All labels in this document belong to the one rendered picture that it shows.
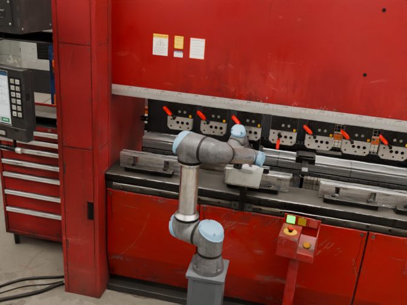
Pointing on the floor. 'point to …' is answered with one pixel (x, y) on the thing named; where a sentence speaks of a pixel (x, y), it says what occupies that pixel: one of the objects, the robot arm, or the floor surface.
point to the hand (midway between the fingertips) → (244, 165)
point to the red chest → (33, 184)
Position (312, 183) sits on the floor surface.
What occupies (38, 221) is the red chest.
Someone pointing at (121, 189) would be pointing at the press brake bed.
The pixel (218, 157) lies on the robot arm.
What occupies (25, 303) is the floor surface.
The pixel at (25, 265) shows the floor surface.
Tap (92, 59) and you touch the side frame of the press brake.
